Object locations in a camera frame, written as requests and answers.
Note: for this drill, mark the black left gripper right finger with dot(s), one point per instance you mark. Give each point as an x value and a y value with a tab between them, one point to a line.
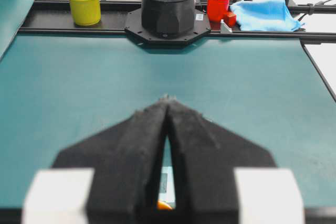
225	178

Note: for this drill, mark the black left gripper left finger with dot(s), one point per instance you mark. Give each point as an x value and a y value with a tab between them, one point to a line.
104	178

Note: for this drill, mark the orange plastic cup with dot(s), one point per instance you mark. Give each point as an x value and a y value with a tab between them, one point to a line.
161	205

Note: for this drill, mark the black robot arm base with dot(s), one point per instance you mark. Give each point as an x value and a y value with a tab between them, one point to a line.
172	22

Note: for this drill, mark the yellow-green plastic cup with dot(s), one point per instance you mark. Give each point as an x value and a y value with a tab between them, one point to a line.
85	12

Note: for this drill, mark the red plastic cup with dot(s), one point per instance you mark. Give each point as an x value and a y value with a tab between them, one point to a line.
217	9

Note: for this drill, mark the small red block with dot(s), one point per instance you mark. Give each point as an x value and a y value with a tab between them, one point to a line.
230	19

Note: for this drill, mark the light blue cloth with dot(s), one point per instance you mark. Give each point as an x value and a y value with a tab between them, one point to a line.
268	15

